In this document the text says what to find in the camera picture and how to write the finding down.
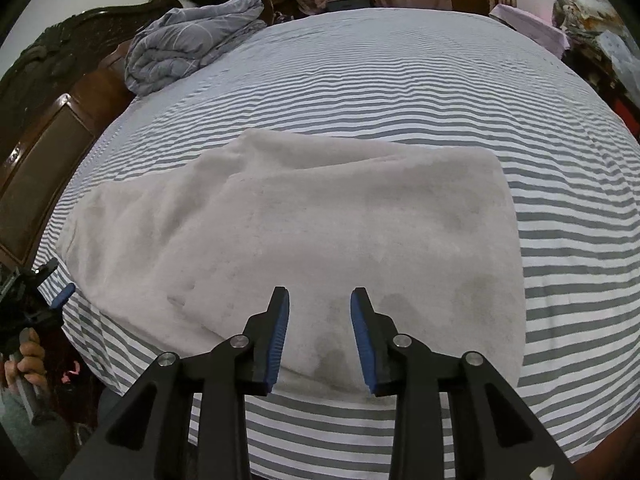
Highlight pale blue spotted cloth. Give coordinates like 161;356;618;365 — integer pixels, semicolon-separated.
597;30;640;91

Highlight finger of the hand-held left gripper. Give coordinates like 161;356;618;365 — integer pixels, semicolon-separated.
47;282;77;311
30;259;60;282

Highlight dark wooden cabinet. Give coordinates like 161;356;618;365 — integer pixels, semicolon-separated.
562;45;640;141

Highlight bed with striped sheet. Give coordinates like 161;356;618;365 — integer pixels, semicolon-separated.
37;6;640;478

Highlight purple cloth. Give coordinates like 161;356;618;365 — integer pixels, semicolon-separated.
489;4;571;58

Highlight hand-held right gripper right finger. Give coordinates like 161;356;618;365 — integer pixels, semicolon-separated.
350;287;581;480

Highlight person's left forearm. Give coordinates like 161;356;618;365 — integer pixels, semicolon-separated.
0;390;76;480

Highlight light grey fleece pants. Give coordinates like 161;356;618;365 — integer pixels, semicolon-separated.
59;128;526;396

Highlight dark carved wooden headboard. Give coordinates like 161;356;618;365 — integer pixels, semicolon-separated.
0;0;183;266

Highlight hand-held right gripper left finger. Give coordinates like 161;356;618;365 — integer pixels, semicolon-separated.
60;286;291;480

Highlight folded grey-blue quilt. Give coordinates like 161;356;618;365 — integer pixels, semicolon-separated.
124;0;267;97

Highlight person's left hand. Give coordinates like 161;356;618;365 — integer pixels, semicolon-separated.
2;327;49;392

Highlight floral pillow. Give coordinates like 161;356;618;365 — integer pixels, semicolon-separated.
552;0;626;36

